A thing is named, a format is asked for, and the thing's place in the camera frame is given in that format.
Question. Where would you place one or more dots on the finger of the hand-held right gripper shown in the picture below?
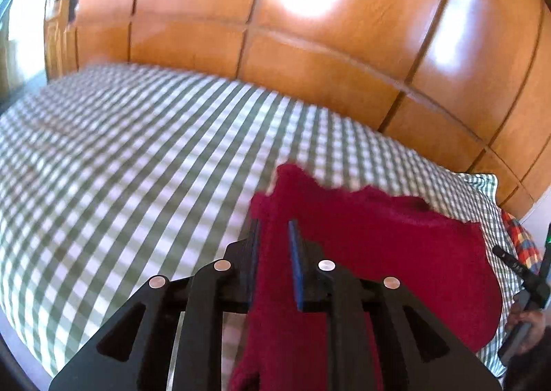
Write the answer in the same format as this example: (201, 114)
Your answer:
(514, 264)

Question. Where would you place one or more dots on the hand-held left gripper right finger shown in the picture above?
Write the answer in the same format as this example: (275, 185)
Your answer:
(295, 257)

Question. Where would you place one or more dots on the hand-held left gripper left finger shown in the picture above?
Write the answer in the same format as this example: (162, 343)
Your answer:
(254, 253)

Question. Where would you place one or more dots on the dark red knit sweater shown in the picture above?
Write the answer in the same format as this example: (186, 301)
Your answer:
(379, 253)

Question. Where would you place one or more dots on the person's right hand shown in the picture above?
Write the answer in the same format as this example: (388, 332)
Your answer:
(533, 326)

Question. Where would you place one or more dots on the multicoloured plaid cloth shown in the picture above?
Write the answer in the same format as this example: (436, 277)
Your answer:
(523, 244)

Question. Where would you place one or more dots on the green white checkered pillow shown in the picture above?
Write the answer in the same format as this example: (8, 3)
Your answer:
(482, 188)

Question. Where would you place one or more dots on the green white checkered bed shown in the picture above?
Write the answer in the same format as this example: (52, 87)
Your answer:
(129, 167)

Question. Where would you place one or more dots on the wooden panelled wardrobe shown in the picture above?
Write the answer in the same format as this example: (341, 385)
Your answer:
(301, 29)

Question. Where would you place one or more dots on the bright window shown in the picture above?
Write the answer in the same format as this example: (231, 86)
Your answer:
(19, 42)

